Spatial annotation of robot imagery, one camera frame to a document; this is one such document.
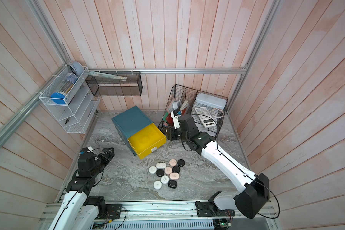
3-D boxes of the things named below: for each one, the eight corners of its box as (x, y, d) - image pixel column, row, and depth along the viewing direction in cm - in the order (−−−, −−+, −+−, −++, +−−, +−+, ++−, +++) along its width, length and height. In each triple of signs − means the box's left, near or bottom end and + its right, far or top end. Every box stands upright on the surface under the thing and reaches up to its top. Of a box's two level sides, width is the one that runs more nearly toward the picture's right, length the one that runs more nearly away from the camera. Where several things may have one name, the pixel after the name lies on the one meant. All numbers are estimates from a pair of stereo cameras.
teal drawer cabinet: (134, 157, 96) (126, 138, 78) (120, 138, 105) (110, 118, 88) (156, 142, 103) (153, 122, 86) (141, 125, 113) (136, 105, 95)
